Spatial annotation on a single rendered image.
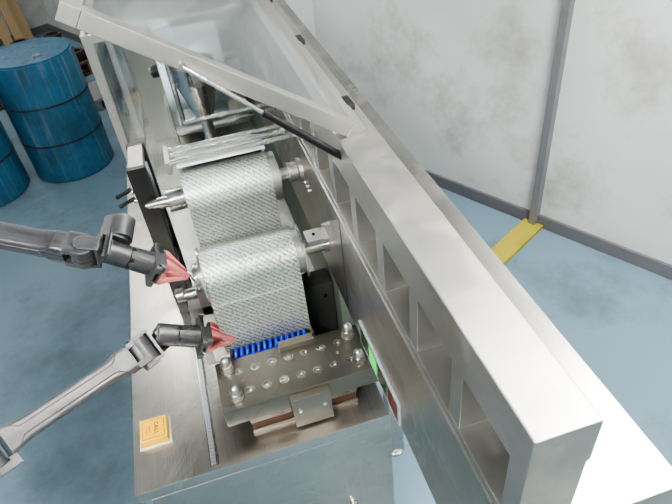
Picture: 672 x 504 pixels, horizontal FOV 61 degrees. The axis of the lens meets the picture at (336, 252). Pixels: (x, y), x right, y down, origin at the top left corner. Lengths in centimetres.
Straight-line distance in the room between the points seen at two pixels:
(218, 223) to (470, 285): 97
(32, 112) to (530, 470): 427
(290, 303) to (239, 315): 14
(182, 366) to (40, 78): 308
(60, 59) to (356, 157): 366
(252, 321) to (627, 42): 217
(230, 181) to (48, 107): 311
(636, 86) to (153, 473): 256
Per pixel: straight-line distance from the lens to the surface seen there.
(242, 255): 143
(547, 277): 331
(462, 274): 80
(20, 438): 138
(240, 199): 158
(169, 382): 175
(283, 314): 154
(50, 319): 361
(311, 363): 151
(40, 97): 456
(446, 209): 128
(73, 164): 476
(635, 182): 327
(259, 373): 152
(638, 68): 305
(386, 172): 101
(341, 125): 111
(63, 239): 143
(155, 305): 200
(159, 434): 162
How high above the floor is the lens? 219
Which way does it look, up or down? 40 degrees down
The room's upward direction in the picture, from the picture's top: 7 degrees counter-clockwise
